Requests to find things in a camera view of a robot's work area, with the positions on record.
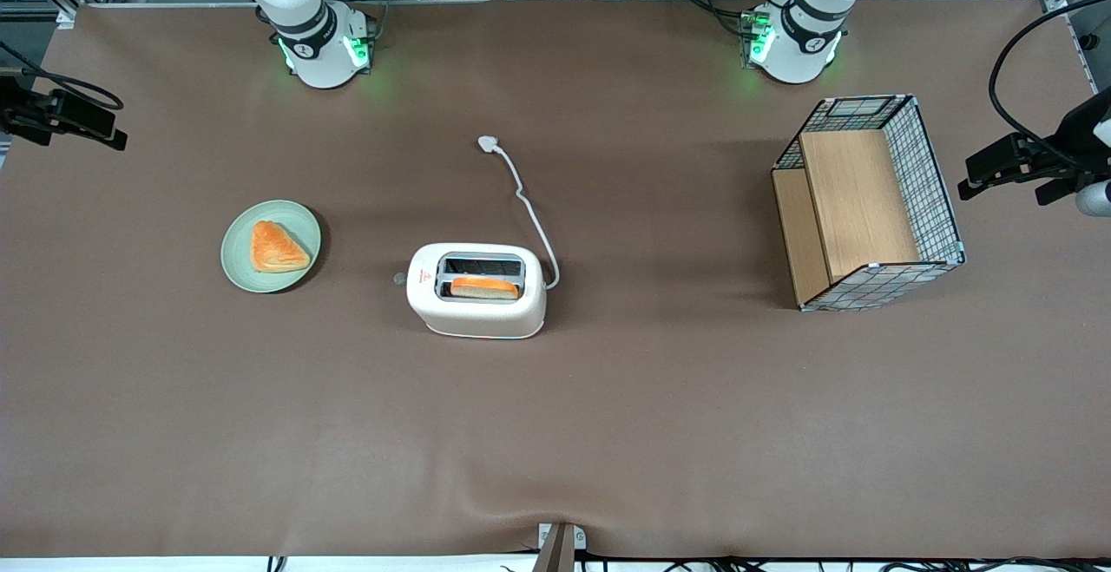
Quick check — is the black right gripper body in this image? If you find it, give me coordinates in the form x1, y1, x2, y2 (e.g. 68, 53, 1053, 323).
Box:
0, 77, 55, 144

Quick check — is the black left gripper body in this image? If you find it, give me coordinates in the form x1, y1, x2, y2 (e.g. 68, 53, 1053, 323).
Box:
1033, 86, 1111, 181

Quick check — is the white two-slot toaster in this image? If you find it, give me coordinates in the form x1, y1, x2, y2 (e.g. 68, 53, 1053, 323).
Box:
405, 242, 549, 340

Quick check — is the wooden stepped shelf insert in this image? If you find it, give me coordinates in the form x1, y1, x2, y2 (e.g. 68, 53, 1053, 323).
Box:
772, 128, 922, 306

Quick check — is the pale green plate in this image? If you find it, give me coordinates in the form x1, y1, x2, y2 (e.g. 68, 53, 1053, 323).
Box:
220, 200, 323, 294

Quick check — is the triangular orange pastry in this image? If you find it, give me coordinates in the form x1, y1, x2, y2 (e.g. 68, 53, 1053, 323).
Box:
250, 220, 312, 274

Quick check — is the toast slice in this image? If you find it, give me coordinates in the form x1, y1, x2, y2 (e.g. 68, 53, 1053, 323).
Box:
448, 275, 521, 301

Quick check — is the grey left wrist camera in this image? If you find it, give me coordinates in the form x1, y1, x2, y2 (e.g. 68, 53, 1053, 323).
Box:
1075, 179, 1111, 218

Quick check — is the wire mesh basket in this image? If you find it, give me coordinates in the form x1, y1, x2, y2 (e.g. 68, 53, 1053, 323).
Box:
771, 94, 967, 313

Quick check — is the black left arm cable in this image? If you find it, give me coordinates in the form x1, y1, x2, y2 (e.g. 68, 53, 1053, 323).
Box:
989, 0, 1111, 165

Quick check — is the white toaster cord with plug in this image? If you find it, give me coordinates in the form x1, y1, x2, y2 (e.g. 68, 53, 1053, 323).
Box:
477, 135, 562, 292

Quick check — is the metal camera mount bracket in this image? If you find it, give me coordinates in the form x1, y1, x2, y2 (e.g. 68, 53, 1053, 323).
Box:
533, 522, 588, 572

